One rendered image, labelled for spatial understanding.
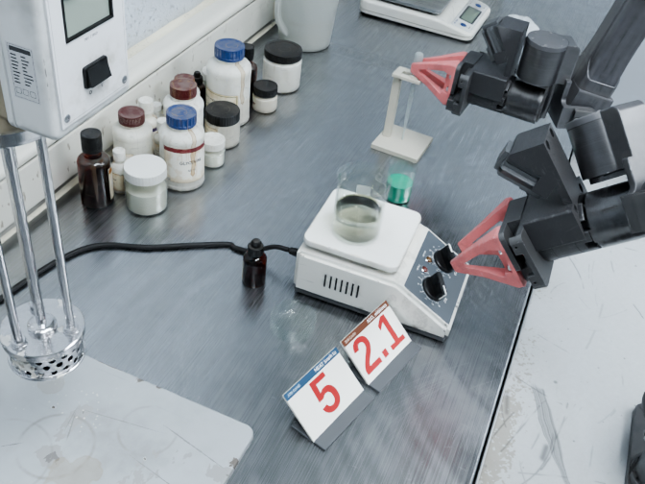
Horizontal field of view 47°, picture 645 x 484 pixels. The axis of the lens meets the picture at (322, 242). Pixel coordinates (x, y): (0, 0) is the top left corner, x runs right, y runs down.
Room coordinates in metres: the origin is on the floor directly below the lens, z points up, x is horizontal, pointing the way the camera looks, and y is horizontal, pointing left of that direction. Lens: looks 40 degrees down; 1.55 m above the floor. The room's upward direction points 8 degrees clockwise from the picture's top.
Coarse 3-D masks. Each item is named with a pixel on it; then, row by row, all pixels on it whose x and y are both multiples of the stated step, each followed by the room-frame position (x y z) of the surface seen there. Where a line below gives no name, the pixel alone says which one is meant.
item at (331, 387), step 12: (336, 360) 0.54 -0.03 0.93; (324, 372) 0.52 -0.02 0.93; (336, 372) 0.53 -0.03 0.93; (348, 372) 0.54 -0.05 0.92; (312, 384) 0.50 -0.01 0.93; (324, 384) 0.51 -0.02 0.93; (336, 384) 0.52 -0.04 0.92; (348, 384) 0.53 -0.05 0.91; (300, 396) 0.49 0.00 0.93; (312, 396) 0.49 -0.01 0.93; (324, 396) 0.50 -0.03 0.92; (336, 396) 0.51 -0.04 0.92; (348, 396) 0.52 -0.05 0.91; (300, 408) 0.48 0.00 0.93; (312, 408) 0.48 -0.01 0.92; (324, 408) 0.49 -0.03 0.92; (336, 408) 0.50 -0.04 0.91; (312, 420) 0.47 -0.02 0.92; (324, 420) 0.48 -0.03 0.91; (312, 432) 0.46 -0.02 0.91
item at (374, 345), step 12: (384, 312) 0.62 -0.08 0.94; (372, 324) 0.60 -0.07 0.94; (384, 324) 0.61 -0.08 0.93; (396, 324) 0.62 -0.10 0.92; (360, 336) 0.58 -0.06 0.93; (372, 336) 0.59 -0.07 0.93; (384, 336) 0.60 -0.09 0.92; (396, 336) 0.61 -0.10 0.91; (348, 348) 0.56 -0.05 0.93; (360, 348) 0.57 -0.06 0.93; (372, 348) 0.58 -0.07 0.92; (384, 348) 0.59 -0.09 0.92; (396, 348) 0.60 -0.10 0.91; (360, 360) 0.56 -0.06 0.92; (372, 360) 0.57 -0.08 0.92; (384, 360) 0.57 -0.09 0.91; (372, 372) 0.55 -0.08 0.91
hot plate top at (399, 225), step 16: (400, 208) 0.76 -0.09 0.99; (320, 224) 0.71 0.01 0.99; (384, 224) 0.72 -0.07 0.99; (400, 224) 0.73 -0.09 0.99; (416, 224) 0.73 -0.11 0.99; (304, 240) 0.68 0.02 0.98; (320, 240) 0.68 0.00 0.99; (336, 240) 0.68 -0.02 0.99; (384, 240) 0.69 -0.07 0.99; (400, 240) 0.70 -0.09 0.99; (352, 256) 0.66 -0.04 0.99; (368, 256) 0.66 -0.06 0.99; (384, 256) 0.66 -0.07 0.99; (400, 256) 0.67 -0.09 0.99
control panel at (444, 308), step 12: (432, 240) 0.74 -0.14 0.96; (420, 252) 0.71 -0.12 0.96; (432, 252) 0.72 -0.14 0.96; (420, 264) 0.69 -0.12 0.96; (432, 264) 0.70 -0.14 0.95; (408, 276) 0.66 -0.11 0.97; (420, 276) 0.67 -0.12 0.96; (444, 276) 0.69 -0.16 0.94; (456, 276) 0.71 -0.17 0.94; (408, 288) 0.64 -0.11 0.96; (420, 288) 0.65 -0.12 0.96; (456, 288) 0.69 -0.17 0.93; (420, 300) 0.64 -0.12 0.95; (432, 300) 0.65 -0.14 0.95; (444, 300) 0.66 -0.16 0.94; (456, 300) 0.67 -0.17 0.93; (444, 312) 0.64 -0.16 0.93
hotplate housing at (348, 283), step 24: (312, 264) 0.67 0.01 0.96; (336, 264) 0.66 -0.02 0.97; (360, 264) 0.66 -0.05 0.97; (408, 264) 0.68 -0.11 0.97; (312, 288) 0.66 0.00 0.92; (336, 288) 0.66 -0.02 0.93; (360, 288) 0.65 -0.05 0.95; (384, 288) 0.64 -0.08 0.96; (360, 312) 0.65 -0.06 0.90; (408, 312) 0.63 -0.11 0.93; (432, 312) 0.63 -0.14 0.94; (432, 336) 0.62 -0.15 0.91
